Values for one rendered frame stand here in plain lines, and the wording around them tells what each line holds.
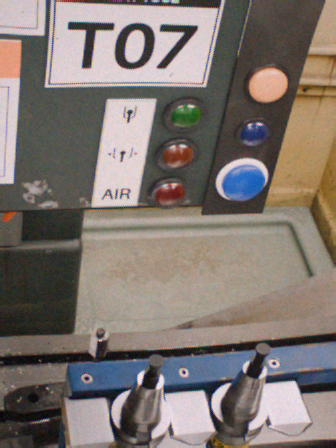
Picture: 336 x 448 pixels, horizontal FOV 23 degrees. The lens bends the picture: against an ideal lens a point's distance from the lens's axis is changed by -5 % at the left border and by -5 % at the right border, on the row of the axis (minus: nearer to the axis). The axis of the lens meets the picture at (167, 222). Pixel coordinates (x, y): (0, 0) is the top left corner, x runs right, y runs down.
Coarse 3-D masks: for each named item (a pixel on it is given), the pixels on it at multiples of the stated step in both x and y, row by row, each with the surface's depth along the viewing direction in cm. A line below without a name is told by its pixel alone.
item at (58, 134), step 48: (48, 0) 44; (240, 0) 46; (48, 96) 48; (96, 96) 49; (144, 96) 50; (192, 96) 51; (48, 144) 51; (96, 144) 52; (0, 192) 53; (48, 192) 54; (144, 192) 55; (192, 192) 56
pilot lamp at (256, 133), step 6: (252, 126) 53; (258, 126) 53; (264, 126) 53; (246, 132) 53; (252, 132) 53; (258, 132) 53; (264, 132) 53; (240, 138) 53; (246, 138) 53; (252, 138) 53; (258, 138) 53; (264, 138) 53; (246, 144) 54; (252, 144) 54; (258, 144) 54
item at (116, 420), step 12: (120, 396) 87; (120, 408) 85; (168, 408) 86; (120, 420) 84; (168, 420) 85; (120, 432) 84; (132, 432) 84; (144, 432) 84; (156, 432) 84; (132, 444) 85; (156, 444) 85
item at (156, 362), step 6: (150, 360) 78; (156, 360) 78; (162, 360) 78; (150, 366) 79; (156, 366) 78; (144, 372) 80; (150, 372) 79; (156, 372) 79; (144, 378) 80; (150, 378) 79; (156, 378) 79; (150, 384) 80; (156, 384) 80
